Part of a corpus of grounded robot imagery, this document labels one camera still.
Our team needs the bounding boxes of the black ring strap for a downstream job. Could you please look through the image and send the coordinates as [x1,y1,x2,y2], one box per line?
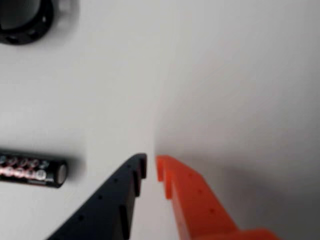
[0,0,55,46]

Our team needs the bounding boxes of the black aa battery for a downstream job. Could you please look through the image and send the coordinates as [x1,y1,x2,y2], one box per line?
[0,149,68,189]

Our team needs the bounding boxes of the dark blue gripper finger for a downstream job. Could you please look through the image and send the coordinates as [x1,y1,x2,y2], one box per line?
[46,152,148,240]

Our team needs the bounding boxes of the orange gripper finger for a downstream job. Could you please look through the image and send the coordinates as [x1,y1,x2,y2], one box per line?
[155,154,282,240]

